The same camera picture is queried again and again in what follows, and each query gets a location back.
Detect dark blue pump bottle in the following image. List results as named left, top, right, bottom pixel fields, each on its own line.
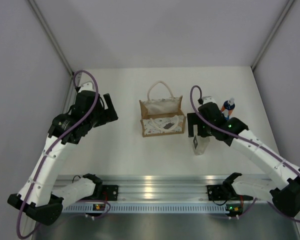
left=223, top=97, right=235, bottom=112

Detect clear bottle grey cap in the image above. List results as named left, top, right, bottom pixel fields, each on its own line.
left=192, top=135, right=210, bottom=156

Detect jute canvas tote bag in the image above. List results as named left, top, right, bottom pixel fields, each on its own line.
left=139, top=80, right=187, bottom=138

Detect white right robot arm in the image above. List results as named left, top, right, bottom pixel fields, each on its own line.
left=188, top=96, right=300, bottom=218

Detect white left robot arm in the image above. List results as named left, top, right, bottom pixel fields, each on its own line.
left=7, top=82, right=118, bottom=226

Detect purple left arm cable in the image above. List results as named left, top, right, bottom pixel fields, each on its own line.
left=15, top=70, right=101, bottom=237

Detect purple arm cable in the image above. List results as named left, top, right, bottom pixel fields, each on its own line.
left=189, top=85, right=300, bottom=223
left=15, top=70, right=101, bottom=237

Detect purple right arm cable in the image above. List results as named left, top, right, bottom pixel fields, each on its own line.
left=189, top=85, right=300, bottom=223

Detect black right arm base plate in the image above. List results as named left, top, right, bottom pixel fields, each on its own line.
left=206, top=184, right=230, bottom=202

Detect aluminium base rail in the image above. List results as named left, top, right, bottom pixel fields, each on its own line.
left=54, top=174, right=278, bottom=204

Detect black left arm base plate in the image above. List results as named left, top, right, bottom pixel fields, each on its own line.
left=97, top=185, right=119, bottom=202

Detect left aluminium corner post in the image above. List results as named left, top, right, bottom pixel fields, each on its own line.
left=25, top=0, right=74, bottom=76

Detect aluminium corner post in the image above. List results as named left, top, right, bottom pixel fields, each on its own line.
left=250, top=0, right=297, bottom=72
left=25, top=0, right=74, bottom=76

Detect white slotted cable duct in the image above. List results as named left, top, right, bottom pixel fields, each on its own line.
left=62, top=202, right=243, bottom=214

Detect right aluminium corner post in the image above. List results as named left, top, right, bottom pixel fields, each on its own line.
left=250, top=0, right=297, bottom=72

